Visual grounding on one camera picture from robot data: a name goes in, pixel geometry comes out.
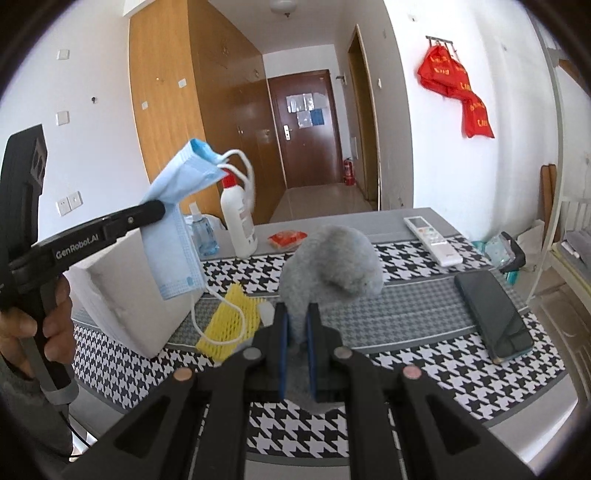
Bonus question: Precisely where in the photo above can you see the blue surgical mask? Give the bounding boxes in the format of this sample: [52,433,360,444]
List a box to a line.
[140,139,256,300]

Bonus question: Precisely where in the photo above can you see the yellow foam net sleeve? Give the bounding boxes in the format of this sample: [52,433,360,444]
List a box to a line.
[191,283,263,362]

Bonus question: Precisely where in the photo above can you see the grey sock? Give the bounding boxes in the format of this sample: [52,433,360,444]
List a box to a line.
[280,225,384,415]

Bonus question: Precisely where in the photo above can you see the white foam stick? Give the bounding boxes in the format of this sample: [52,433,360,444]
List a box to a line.
[257,301,274,327]

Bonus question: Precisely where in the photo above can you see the person left hand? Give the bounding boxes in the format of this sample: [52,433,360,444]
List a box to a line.
[1,276,76,379]

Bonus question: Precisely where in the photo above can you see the white styrofoam box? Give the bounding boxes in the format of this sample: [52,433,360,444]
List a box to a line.
[65,230,204,359]

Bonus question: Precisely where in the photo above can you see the blue spray bottle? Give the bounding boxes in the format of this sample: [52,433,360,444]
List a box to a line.
[189,202,219,257]

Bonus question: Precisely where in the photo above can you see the houndstooth table cloth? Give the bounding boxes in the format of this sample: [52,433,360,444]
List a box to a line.
[74,241,566,462]

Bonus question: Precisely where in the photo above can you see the white pump lotion bottle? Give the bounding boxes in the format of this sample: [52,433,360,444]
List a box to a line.
[221,173,259,258]

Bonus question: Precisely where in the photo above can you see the black smartphone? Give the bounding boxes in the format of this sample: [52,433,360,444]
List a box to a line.
[454,271,534,365]

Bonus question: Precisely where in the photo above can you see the wooden wardrobe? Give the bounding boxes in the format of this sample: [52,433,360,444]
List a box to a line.
[129,0,286,224]

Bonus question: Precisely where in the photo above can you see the red snack packet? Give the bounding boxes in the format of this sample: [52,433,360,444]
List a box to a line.
[267,230,308,251]

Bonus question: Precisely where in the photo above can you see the white remote control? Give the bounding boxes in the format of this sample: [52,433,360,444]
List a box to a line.
[404,216,463,268]

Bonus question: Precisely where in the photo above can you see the black clip object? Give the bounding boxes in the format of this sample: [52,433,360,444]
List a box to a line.
[484,231,526,285]

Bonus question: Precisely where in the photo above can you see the dark brown entrance door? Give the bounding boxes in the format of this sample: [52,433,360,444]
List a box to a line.
[269,70,344,188]

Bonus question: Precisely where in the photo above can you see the white metal bunk bed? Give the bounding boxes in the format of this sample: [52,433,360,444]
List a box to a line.
[526,18,590,308]

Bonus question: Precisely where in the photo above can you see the red fire extinguisher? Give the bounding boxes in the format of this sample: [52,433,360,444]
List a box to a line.
[342,158,356,186]

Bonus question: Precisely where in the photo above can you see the ceiling lamp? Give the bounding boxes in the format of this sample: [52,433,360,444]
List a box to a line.
[270,0,297,18]

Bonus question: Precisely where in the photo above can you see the red hanging bags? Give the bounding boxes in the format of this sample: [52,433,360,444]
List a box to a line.
[417,44,495,139]

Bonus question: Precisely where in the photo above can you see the wall power sockets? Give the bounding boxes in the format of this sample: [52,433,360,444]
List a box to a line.
[56,191,83,216]

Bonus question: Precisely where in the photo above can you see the wall light switch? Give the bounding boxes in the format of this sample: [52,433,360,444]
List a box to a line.
[55,111,70,126]

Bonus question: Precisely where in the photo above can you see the wooden boards against wall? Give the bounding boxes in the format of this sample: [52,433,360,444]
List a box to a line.
[540,164,558,247]

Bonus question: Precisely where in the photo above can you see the side door frame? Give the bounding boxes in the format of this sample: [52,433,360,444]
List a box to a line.
[348,24,381,210]

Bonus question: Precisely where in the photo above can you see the wall coat hook rack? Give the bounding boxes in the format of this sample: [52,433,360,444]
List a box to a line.
[426,35,455,50]

